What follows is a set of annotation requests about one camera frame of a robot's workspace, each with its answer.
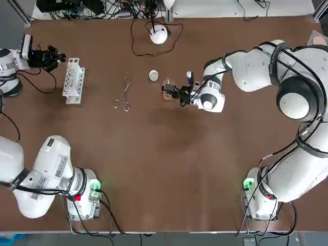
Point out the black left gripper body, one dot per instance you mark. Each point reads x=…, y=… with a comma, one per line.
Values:
x=37, y=59

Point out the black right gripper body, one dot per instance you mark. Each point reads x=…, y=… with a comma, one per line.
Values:
x=185, y=94

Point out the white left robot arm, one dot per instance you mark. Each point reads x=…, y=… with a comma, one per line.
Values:
x=48, y=166

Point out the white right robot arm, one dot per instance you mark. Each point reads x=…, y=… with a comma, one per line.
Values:
x=294, y=77

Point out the glass beaker with yellow liquid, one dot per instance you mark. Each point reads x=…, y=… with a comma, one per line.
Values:
x=167, y=98

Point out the small white dish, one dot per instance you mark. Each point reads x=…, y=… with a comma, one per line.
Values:
x=153, y=75

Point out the white test tube rack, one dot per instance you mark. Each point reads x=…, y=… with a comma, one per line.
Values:
x=74, y=87

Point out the metal crucible tongs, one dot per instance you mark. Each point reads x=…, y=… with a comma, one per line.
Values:
x=125, y=89

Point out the white desk lamp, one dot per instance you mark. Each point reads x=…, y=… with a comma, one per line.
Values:
x=159, y=36

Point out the aluminium frame post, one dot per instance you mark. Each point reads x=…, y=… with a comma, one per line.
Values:
x=169, y=15
x=24, y=12
x=320, y=10

